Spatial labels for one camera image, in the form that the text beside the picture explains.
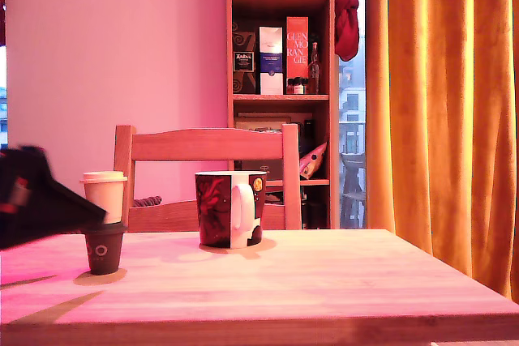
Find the wooden chair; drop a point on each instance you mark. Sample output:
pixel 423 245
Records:
pixel 202 145

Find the red hanging cloth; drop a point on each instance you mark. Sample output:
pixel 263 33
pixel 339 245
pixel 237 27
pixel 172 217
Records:
pixel 2 18
pixel 346 26

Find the dark gift box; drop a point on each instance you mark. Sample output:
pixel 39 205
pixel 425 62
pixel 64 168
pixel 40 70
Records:
pixel 273 165

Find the dark patterned whisky box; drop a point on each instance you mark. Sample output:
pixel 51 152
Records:
pixel 244 58

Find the wooden bookshelf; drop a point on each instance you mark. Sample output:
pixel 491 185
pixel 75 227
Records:
pixel 280 97

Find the pink snack bag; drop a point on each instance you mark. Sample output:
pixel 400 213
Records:
pixel 312 161

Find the white and blue box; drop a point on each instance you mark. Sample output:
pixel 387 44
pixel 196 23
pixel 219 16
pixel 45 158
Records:
pixel 271 62

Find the black flask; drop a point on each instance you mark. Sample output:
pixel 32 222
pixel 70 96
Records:
pixel 310 133

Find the small dark-capped bottle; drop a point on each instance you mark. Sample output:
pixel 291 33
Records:
pixel 299 87
pixel 291 87

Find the red whisky box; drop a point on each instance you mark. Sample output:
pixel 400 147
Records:
pixel 297 50

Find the clear glass bottle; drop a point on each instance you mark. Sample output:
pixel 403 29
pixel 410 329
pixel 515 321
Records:
pixel 314 72

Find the grey balcony stool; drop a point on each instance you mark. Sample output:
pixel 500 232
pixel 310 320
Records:
pixel 352 188

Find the orange curtain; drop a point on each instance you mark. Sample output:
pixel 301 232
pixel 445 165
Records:
pixel 438 99

